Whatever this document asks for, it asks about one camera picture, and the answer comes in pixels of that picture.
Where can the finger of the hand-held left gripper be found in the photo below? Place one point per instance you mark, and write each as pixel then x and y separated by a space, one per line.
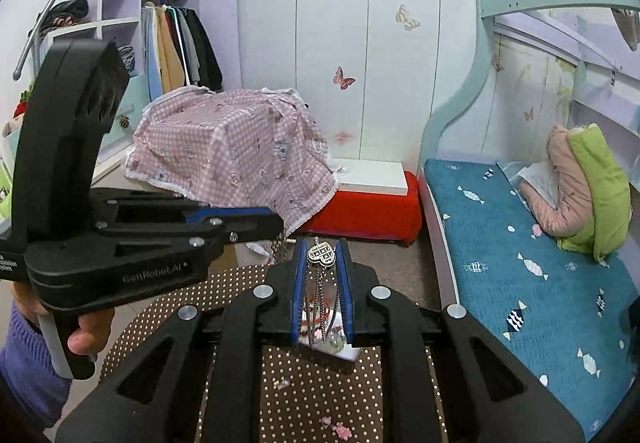
pixel 220 213
pixel 260 228

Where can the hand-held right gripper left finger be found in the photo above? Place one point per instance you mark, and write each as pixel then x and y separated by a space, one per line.
pixel 299 293

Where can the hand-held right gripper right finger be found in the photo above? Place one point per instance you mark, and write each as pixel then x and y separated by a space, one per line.
pixel 345 293

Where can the dark grey metal box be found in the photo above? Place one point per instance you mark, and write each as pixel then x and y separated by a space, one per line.
pixel 345 352

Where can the person's left forearm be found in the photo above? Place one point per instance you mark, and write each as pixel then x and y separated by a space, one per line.
pixel 30 373

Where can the person's left hand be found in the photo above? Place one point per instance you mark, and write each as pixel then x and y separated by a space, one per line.
pixel 90 333

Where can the pink checkered cloth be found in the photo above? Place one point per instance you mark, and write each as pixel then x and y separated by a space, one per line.
pixel 225 148

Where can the red storage box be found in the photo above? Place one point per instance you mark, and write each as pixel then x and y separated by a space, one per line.
pixel 370 215

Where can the teal drawer cabinet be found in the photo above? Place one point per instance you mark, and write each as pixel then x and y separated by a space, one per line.
pixel 132 95

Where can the brown polka-dot tablecloth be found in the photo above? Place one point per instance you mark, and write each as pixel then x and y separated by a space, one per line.
pixel 310 398

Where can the folded grey striped clothes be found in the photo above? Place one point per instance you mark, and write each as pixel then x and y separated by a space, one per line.
pixel 127 58

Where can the white board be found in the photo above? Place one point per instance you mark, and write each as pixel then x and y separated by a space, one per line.
pixel 375 175

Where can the pink pig charm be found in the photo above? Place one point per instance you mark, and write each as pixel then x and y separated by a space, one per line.
pixel 343 432

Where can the row of hanging clothes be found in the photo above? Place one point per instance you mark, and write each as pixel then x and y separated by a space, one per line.
pixel 170 48

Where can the blue candy-print bed sheet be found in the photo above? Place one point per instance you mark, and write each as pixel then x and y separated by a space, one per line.
pixel 500 248

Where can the white pillow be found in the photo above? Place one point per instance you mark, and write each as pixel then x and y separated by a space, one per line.
pixel 540 183

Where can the white wardrobe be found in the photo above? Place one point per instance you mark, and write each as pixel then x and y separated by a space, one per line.
pixel 450 83

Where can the folded pink green quilt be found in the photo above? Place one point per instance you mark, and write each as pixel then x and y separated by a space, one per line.
pixel 595 183

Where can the dark cloth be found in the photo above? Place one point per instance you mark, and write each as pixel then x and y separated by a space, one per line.
pixel 632 323

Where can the grey hanging cloth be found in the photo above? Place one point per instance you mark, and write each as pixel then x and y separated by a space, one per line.
pixel 627 28

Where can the pink butterfly wall sticker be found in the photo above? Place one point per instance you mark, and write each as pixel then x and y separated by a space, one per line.
pixel 344 78

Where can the orange butterfly wall sticker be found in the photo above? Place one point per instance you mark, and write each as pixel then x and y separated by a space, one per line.
pixel 528 114

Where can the yellow butterfly wall sticker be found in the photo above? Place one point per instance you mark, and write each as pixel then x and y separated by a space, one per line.
pixel 407 18

